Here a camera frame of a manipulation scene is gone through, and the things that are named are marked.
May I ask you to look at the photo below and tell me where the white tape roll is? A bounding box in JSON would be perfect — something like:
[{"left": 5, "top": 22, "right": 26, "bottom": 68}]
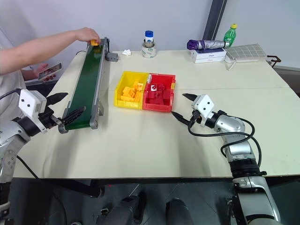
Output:
[{"left": 141, "top": 43, "right": 158, "bottom": 59}]

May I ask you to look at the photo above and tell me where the folded purple grey umbrella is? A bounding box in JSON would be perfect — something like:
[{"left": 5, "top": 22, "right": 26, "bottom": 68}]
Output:
[{"left": 187, "top": 39, "right": 232, "bottom": 51}]

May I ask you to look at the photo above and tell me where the black table frame bar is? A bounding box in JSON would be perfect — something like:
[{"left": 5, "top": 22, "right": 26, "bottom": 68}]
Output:
[{"left": 48, "top": 178, "right": 105, "bottom": 198}]

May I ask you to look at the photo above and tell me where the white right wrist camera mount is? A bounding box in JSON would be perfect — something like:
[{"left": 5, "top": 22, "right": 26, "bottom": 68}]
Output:
[{"left": 190, "top": 94, "right": 215, "bottom": 128}]

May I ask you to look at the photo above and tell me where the person's left hand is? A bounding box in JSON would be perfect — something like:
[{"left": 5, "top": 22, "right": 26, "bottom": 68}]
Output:
[{"left": 74, "top": 27, "right": 102, "bottom": 45}]

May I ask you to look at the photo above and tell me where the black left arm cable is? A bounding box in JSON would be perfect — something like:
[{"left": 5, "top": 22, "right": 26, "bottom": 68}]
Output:
[{"left": 0, "top": 88, "right": 22, "bottom": 100}]

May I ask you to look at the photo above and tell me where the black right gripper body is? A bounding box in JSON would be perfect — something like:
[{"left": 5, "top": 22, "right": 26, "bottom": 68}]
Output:
[{"left": 188, "top": 109, "right": 203, "bottom": 125}]

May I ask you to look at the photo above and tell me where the red plastic bin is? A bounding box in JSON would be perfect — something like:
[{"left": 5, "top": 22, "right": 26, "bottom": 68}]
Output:
[{"left": 142, "top": 73, "right": 177, "bottom": 113}]

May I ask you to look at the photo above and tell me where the white bottle with blue cap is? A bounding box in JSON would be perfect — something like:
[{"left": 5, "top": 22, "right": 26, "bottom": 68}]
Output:
[{"left": 143, "top": 30, "right": 156, "bottom": 48}]

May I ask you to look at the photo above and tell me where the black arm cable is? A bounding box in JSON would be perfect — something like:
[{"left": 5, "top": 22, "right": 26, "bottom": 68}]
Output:
[
  {"left": 0, "top": 88, "right": 22, "bottom": 100},
  {"left": 188, "top": 115, "right": 263, "bottom": 174}
]

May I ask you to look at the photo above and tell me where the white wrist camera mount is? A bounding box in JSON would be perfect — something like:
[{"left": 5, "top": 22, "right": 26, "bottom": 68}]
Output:
[
  {"left": 190, "top": 94, "right": 215, "bottom": 128},
  {"left": 18, "top": 89, "right": 48, "bottom": 135}
]

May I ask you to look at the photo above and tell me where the dark red chair frame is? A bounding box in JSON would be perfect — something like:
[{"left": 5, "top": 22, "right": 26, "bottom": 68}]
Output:
[{"left": 266, "top": 54, "right": 282, "bottom": 69}]

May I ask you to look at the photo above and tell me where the green conveyor belt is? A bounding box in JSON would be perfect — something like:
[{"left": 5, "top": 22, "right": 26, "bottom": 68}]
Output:
[{"left": 58, "top": 37, "right": 111, "bottom": 135}]

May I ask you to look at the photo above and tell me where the black cable under table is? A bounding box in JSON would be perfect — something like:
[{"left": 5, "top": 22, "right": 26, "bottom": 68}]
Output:
[{"left": 15, "top": 155, "right": 69, "bottom": 225}]

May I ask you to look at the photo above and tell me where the yellow plastic bin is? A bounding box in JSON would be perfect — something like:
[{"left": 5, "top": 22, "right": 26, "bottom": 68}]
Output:
[{"left": 113, "top": 70, "right": 150, "bottom": 110}]

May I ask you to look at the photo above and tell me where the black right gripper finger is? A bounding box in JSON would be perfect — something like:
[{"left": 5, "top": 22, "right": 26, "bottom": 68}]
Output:
[
  {"left": 171, "top": 111, "right": 189, "bottom": 125},
  {"left": 182, "top": 93, "right": 198, "bottom": 102}
]

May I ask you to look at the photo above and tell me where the dark rounded shape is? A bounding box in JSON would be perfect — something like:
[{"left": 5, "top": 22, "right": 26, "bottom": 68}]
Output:
[
  {"left": 165, "top": 197, "right": 194, "bottom": 225},
  {"left": 95, "top": 191, "right": 147, "bottom": 225}
]

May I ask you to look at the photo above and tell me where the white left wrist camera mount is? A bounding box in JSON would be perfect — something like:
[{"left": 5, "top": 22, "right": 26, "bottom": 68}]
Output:
[{"left": 18, "top": 89, "right": 48, "bottom": 135}]

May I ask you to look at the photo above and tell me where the grey metal block with holes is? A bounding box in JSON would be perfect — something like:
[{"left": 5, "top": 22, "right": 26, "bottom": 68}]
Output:
[{"left": 105, "top": 52, "right": 119, "bottom": 62}]

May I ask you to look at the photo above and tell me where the green plastic bottle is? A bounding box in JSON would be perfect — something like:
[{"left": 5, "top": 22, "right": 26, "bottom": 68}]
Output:
[{"left": 223, "top": 23, "right": 239, "bottom": 48}]

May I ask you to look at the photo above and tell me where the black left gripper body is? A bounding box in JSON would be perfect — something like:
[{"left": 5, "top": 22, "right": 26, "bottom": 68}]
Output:
[{"left": 38, "top": 106, "right": 63, "bottom": 129}]

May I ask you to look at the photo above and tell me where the white phone box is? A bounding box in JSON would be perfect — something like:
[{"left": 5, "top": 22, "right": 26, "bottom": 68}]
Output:
[{"left": 189, "top": 48, "right": 228, "bottom": 64}]

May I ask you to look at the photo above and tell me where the checked grey cloth pouch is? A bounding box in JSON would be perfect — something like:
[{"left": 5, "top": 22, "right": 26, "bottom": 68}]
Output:
[{"left": 225, "top": 44, "right": 268, "bottom": 63}]

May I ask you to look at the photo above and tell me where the grey wall pillar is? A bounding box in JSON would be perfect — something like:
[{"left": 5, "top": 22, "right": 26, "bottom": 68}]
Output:
[{"left": 202, "top": 0, "right": 228, "bottom": 45}]

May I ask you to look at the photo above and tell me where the person's white shirt torso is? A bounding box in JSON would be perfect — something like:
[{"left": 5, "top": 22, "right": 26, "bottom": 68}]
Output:
[{"left": 0, "top": 45, "right": 27, "bottom": 122}]

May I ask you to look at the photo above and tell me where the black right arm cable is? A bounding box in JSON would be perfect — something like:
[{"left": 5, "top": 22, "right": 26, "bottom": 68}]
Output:
[{"left": 188, "top": 115, "right": 263, "bottom": 174}]

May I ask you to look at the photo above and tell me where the smartphone with lit screen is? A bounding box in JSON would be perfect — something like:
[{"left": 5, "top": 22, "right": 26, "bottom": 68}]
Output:
[{"left": 37, "top": 62, "right": 64, "bottom": 82}]

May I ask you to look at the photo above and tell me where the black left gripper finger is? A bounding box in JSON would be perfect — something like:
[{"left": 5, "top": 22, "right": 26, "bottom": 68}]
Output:
[
  {"left": 61, "top": 106, "right": 87, "bottom": 125},
  {"left": 46, "top": 92, "right": 69, "bottom": 106}
]

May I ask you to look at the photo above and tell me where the person's right hand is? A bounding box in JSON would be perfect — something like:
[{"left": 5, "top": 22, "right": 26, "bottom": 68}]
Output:
[{"left": 22, "top": 63, "right": 51, "bottom": 82}]

